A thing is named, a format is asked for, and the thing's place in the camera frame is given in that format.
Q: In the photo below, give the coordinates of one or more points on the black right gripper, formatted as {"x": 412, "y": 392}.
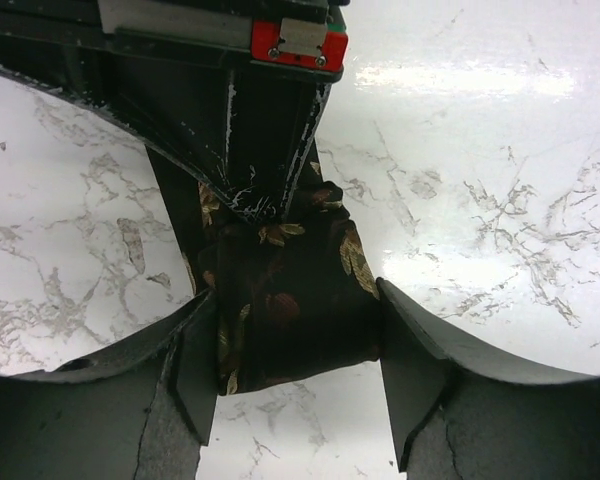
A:
{"x": 144, "y": 67}

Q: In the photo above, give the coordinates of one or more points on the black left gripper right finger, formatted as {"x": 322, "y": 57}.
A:
{"x": 461, "y": 408}

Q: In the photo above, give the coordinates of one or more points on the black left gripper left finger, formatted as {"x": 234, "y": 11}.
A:
{"x": 141, "y": 408}

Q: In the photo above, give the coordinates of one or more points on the black gold floral tie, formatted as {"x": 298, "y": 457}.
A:
{"x": 295, "y": 299}

